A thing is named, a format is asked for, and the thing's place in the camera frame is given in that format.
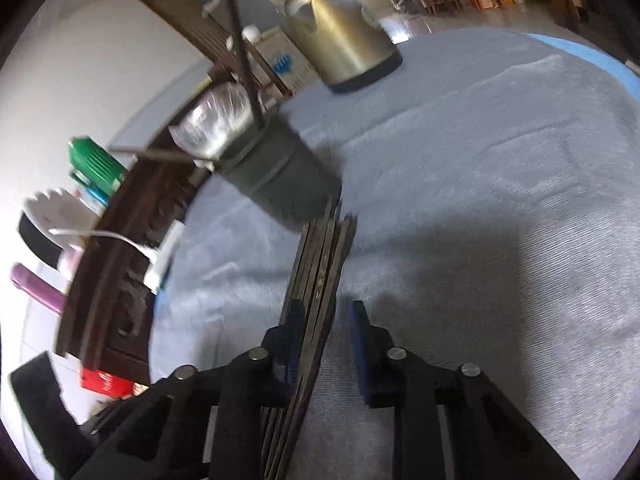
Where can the green thermos flask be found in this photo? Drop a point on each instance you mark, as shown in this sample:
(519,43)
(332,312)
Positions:
(97,162)

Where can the white power strip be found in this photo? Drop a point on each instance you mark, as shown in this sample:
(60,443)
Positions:
(165,255)

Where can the brass coloured electric kettle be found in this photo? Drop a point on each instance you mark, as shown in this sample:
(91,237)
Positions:
(340,35)

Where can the bundle of dark chopsticks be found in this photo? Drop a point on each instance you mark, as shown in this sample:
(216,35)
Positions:
(320,280)

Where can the blue and white object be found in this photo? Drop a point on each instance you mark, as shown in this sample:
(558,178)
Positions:
(211,0)

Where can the pink cup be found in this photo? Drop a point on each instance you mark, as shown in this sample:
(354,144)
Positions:
(71,262)

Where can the purple bottle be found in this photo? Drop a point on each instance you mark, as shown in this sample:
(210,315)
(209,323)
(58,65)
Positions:
(37,287)

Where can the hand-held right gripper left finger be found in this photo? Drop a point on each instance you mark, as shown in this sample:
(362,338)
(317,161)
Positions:
(295,340)

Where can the dark carved wooden table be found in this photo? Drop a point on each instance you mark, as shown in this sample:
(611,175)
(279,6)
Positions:
(115,270)

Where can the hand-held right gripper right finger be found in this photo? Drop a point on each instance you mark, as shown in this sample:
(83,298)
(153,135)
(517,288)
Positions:
(361,350)

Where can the grey blue table cloth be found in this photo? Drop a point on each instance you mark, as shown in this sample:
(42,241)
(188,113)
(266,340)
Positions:
(475,160)

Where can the brown wooden door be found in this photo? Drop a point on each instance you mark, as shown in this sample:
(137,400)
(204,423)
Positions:
(185,15)

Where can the grey metal utensil holder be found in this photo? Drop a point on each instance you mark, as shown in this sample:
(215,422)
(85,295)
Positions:
(280,175)

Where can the light blue cloth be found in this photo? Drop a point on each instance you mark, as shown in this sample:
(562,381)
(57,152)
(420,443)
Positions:
(590,57)

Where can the white bowl with plastic wrap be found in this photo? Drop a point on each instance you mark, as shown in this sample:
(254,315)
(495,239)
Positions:
(215,120)

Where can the white fan heater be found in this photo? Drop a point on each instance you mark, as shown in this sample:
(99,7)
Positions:
(50,220)

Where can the blue bottle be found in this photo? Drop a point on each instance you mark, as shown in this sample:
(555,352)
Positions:
(95,196)

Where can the white plastic jar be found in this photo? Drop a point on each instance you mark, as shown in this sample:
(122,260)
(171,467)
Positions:
(251,34)

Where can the white box with blue print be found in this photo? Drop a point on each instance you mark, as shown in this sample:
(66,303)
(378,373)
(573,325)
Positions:
(285,62)

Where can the red packet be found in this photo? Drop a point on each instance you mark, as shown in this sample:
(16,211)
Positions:
(105,382)

